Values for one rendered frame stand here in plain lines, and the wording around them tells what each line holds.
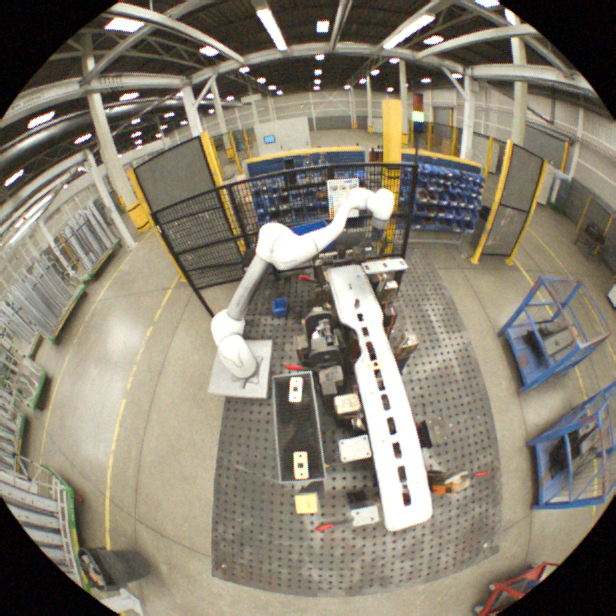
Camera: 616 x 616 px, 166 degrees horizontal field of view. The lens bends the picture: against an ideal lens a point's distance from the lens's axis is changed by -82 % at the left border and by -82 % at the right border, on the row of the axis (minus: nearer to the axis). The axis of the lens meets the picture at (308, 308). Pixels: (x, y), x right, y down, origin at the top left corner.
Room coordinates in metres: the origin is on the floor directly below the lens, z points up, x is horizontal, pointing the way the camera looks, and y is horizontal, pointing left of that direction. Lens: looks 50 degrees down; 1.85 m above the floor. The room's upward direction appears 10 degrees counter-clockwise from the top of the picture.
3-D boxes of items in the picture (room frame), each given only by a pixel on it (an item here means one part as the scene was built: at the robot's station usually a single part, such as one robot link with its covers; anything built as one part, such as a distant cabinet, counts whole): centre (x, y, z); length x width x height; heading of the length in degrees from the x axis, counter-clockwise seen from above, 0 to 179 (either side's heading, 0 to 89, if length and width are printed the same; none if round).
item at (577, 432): (-1.13, -2.39, 0.47); 1.20 x 0.80 x 0.95; 82
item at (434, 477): (-0.25, -0.41, 0.88); 0.15 x 0.11 x 0.36; 88
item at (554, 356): (0.15, -2.65, 0.47); 1.20 x 0.80 x 0.95; 79
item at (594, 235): (1.71, -10.48, 0.58); 1.97 x 0.90 x 1.16; 80
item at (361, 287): (0.32, -0.25, 1.00); 1.38 x 0.22 x 0.02; 178
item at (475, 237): (2.28, -3.21, 0.36); 0.50 x 0.50 x 0.73
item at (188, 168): (2.58, 1.30, 1.00); 1.34 x 0.14 x 2.00; 81
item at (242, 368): (0.56, 0.42, 0.91); 0.18 x 0.16 x 0.22; 25
